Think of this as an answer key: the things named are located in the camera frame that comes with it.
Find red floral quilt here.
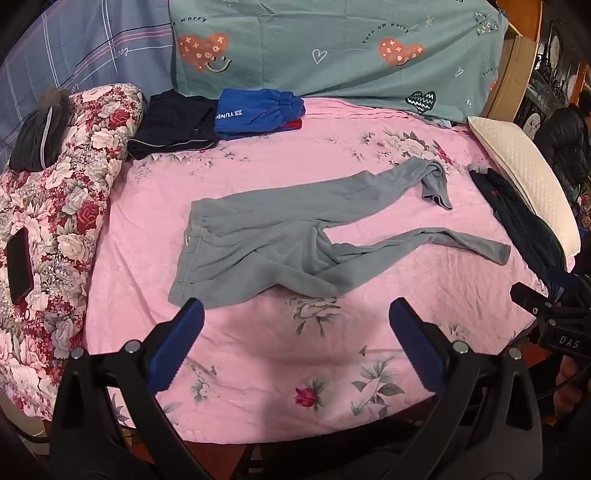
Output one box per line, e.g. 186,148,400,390
0,83,145,421

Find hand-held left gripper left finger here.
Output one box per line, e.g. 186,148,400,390
50,298,206,480

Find grey pants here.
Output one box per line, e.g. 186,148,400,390
167,157,512,311

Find person's right hand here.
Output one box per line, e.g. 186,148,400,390
551,355,585,416

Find lavender plaid cloth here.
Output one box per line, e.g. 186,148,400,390
0,0,176,153

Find black phone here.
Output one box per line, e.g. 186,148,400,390
6,227,35,305

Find white textured pillow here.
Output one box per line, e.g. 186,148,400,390
467,115,581,268

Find pink floral bed sheet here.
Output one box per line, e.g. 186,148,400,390
83,96,578,446

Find dark fur-trimmed jacket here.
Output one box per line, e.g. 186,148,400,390
8,87,71,172

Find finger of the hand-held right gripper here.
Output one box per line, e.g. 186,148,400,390
510,282,555,318

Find dark navy garment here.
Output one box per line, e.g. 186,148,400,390
468,166,583,303

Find black puffy jacket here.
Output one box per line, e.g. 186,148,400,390
538,90,591,199

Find dark display shelf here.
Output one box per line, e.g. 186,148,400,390
526,14,591,134

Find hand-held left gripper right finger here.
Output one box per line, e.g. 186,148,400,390
389,298,544,480

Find blue folded shorts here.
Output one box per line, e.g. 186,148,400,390
213,88,306,141

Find black folded garment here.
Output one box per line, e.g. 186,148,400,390
127,90,220,161

